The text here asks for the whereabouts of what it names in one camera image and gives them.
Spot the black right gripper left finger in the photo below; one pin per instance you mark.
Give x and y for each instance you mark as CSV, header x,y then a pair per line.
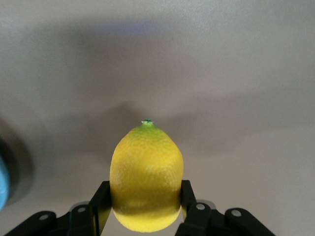
x,y
98,209

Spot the blue plate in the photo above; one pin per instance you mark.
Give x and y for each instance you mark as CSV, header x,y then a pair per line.
x,y
3,184

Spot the yellow lemon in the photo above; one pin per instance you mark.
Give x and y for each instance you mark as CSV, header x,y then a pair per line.
x,y
146,177

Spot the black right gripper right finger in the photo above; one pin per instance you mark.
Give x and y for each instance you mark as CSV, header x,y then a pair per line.
x,y
194,211

